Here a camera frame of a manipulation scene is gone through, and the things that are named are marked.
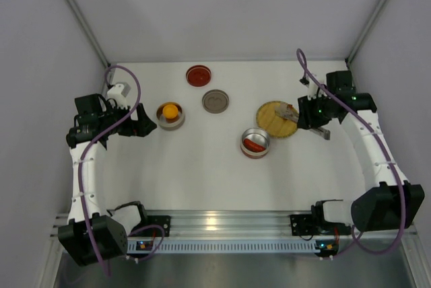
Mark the corner aluminium post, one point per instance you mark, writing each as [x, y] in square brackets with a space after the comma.
[87, 30]
[370, 22]

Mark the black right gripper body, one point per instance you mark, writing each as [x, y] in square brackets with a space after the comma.
[305, 113]

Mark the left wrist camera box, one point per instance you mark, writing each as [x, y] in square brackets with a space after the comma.
[117, 94]

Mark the red steel lunch bowl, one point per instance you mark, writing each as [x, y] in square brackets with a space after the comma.
[256, 135]

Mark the slotted grey cable duct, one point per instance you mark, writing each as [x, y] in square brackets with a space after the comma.
[284, 246]

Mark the red sausage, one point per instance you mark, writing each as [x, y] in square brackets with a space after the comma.
[252, 146]

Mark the aluminium front rail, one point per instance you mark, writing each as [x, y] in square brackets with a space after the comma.
[225, 225]

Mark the orange fruit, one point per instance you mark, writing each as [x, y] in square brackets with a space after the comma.
[170, 112]

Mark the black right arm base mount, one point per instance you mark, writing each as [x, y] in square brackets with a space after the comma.
[307, 225]

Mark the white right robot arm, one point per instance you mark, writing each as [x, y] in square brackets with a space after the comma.
[389, 200]

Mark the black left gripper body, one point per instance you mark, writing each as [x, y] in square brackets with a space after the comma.
[133, 123]

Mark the left corner aluminium post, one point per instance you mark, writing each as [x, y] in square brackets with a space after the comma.
[87, 30]

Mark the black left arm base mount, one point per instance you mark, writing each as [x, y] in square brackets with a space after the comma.
[164, 221]

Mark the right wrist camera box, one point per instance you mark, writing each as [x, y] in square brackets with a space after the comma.
[312, 87]

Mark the steel food tongs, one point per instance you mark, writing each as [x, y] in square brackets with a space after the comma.
[320, 131]

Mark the red chicken wing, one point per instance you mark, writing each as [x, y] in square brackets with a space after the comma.
[285, 111]

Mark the taupe round lid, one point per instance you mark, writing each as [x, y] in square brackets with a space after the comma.
[215, 101]

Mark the taupe steel lunch bowl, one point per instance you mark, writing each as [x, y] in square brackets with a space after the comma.
[170, 125]

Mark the right corner aluminium post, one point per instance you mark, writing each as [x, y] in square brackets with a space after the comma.
[370, 22]

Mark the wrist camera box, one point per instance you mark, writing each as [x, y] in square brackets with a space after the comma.
[117, 94]
[312, 87]

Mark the red round lid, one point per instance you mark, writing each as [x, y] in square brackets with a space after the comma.
[198, 75]

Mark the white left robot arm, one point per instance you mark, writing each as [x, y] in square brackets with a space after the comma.
[93, 233]

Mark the round bamboo tray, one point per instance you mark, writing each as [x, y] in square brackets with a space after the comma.
[276, 126]

